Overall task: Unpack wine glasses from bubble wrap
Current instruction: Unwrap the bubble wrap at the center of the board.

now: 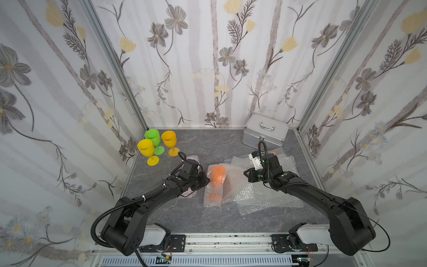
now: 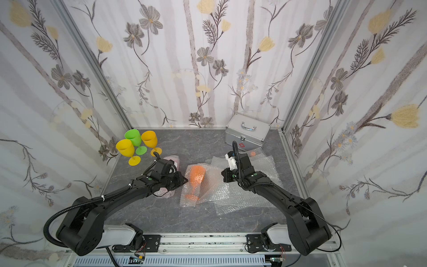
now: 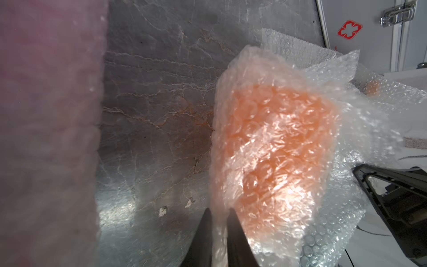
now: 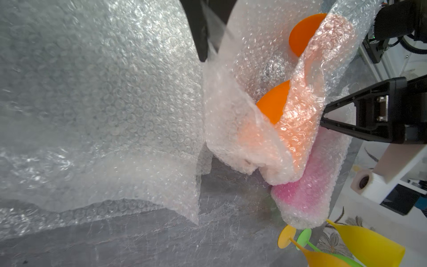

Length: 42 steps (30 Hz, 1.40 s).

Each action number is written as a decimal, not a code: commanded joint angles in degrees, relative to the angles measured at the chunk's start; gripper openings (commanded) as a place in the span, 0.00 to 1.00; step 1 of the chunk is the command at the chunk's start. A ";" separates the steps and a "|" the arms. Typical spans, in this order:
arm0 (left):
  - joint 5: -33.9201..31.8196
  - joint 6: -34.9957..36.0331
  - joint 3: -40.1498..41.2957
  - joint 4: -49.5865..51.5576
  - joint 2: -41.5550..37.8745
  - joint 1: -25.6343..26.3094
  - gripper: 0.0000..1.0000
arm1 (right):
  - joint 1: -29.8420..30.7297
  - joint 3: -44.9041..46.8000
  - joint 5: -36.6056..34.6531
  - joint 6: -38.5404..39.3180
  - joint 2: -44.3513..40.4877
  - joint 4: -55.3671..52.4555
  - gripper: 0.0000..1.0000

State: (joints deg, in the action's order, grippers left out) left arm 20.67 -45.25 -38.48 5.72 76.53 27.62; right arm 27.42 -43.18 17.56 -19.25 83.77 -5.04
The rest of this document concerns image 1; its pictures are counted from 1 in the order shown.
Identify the amber glass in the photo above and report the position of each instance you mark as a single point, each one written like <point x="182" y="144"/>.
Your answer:
<point x="170" y="140"/>

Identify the green plastic wine glass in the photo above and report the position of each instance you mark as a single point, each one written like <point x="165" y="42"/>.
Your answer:
<point x="155" y="137"/>

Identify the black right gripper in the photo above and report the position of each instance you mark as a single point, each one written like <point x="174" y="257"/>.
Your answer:
<point x="251" y="174"/>

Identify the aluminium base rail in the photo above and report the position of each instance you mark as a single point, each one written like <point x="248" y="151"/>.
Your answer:
<point x="250" y="250"/>

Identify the orange glass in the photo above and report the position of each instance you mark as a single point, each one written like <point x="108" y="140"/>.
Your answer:
<point x="218" y="175"/>

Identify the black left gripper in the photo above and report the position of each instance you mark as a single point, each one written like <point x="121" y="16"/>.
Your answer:
<point x="202" y="180"/>

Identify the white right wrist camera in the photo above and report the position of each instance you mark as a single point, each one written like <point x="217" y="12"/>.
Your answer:
<point x="256" y="160"/>

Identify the pink glass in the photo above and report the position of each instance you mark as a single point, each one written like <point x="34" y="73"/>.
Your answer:
<point x="190" y="193"/>

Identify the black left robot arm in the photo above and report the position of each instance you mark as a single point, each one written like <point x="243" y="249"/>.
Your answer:
<point x="123" y="227"/>

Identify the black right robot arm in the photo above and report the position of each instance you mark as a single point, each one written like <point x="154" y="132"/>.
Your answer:
<point x="349" y="229"/>

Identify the yellow glass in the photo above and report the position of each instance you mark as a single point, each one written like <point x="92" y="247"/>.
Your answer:
<point x="147" y="149"/>

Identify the silver aluminium first aid case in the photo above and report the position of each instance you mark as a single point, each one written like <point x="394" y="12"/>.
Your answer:
<point x="271" y="131"/>

